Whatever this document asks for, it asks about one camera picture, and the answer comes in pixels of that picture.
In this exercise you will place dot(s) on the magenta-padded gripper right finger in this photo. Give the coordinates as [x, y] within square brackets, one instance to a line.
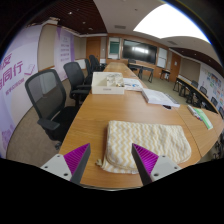
[160, 165]

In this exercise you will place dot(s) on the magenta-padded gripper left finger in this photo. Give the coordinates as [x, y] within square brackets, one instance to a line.
[63, 165]

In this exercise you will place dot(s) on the cream zigzag patterned towel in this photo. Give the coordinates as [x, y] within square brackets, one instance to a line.
[150, 140]

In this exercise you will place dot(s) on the white marker pen box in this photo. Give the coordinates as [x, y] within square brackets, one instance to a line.
[192, 110]

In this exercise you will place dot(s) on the green booklet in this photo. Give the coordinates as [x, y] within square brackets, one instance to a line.
[204, 118]

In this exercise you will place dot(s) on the black mesh office chair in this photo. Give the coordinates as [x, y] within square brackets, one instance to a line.
[43, 93]
[74, 76]

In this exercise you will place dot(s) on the long wooden table row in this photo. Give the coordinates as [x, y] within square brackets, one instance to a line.
[193, 89]

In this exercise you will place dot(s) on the white leaflet with blue print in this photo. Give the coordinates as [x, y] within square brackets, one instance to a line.
[133, 84]

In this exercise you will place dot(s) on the row of black chairs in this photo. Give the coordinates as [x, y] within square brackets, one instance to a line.
[203, 90]

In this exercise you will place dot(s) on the white cardboard box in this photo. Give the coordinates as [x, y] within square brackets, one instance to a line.
[100, 84]

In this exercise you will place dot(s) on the small wooden side desk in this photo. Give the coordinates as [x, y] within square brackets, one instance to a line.
[165, 71]

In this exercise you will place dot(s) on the clear plastic packaging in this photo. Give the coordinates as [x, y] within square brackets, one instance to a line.
[115, 80]

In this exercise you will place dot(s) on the wooden desk with black legs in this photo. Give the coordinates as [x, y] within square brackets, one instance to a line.
[141, 67]

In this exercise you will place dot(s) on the brown wooden door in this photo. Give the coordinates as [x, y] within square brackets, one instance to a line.
[175, 66]
[93, 48]

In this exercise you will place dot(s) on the group of black office chairs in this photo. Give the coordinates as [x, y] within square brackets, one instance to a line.
[94, 63]

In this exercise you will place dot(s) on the green framed whiteboard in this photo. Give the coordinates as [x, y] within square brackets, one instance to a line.
[114, 48]

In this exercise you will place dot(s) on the bright ceiling light panel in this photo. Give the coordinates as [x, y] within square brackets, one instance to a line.
[166, 23]

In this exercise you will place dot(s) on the colourful wall poster collage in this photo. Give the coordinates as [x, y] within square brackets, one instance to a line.
[213, 80]

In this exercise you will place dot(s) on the white wall whiteboard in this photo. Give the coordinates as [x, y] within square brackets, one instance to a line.
[162, 57]

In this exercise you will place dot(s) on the purple wall banner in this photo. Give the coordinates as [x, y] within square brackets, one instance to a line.
[65, 50]

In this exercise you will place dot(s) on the large black wall screen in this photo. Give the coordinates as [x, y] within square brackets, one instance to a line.
[139, 51]

